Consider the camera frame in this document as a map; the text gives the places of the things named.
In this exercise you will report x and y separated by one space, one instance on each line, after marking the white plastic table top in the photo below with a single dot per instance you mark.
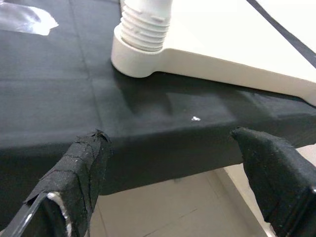
222 49

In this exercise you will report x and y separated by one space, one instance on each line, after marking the small white crumb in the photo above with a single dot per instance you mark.
196 119

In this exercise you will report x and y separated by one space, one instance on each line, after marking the white plastic table leg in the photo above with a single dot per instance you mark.
145 24

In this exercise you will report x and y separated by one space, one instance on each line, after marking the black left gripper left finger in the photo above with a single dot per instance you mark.
74 177

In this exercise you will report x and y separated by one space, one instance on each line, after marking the black tablecloth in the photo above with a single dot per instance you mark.
61 86

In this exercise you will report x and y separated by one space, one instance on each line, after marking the clear plastic bag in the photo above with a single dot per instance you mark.
24 19

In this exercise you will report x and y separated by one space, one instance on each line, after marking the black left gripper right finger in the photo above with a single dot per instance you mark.
276 172

